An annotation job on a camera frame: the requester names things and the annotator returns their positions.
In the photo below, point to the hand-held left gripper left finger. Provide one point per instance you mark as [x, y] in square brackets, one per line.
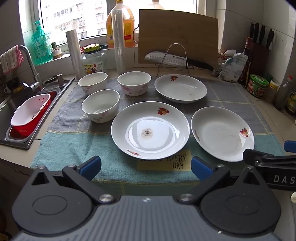
[90, 168]

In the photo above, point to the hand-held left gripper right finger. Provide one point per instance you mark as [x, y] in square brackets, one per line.
[201, 168]

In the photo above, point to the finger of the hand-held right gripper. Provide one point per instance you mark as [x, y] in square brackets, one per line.
[290, 146]
[254, 156]

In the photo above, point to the white plate with fruit print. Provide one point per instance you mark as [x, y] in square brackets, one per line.
[219, 134]
[180, 89]
[161, 139]

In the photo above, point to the white bowl with pink flowers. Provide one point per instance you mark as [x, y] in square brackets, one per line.
[99, 115]
[92, 80]
[134, 88]

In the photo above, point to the grey teal checked towel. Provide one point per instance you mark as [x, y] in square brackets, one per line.
[69, 148]

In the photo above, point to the yellow labelled oil bottle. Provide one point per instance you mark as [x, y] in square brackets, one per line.
[292, 102]

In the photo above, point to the grey glass bottle red cap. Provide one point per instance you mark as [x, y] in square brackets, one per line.
[283, 95]

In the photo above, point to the spice jar with yellow lid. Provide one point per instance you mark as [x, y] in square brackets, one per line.
[271, 92]

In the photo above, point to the green lidded sauce jar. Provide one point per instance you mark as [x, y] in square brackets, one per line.
[256, 87]

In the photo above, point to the red plastic basin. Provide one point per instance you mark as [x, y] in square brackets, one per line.
[22, 131]

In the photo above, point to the white strainer basket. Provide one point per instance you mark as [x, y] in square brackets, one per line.
[30, 109]

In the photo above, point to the white green seasoning bag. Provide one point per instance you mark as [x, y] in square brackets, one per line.
[231, 69]

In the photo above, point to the dark red knife block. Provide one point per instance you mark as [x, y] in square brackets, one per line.
[260, 60]

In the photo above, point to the metal sink knob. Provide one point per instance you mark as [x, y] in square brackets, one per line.
[60, 81]

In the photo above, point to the stainless steel sink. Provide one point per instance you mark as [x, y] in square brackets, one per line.
[5, 115]

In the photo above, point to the orange white clipped bag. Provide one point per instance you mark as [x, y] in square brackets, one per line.
[222, 61]

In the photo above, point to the dark soy sauce bottle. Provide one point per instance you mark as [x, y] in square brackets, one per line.
[248, 53]

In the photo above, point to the glass jar with yellow-green lid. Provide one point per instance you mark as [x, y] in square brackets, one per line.
[93, 62]

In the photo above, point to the short plastic wrap roll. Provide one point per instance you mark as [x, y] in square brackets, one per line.
[75, 53]

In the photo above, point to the steel faucet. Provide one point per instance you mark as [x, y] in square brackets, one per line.
[32, 67]

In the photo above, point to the small potted plant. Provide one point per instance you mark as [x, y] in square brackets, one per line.
[56, 53]

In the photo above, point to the tall plastic wrap roll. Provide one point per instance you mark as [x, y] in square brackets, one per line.
[119, 46]

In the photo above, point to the green dish soap bottle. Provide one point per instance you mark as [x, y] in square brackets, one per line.
[40, 46]

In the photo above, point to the pink cloth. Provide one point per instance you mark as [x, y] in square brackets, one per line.
[11, 59]

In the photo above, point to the wooden cutting board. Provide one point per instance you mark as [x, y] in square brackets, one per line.
[178, 27]

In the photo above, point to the orange cooking oil bottle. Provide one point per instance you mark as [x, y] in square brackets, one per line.
[128, 27]

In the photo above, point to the window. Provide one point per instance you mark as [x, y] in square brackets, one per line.
[69, 14]

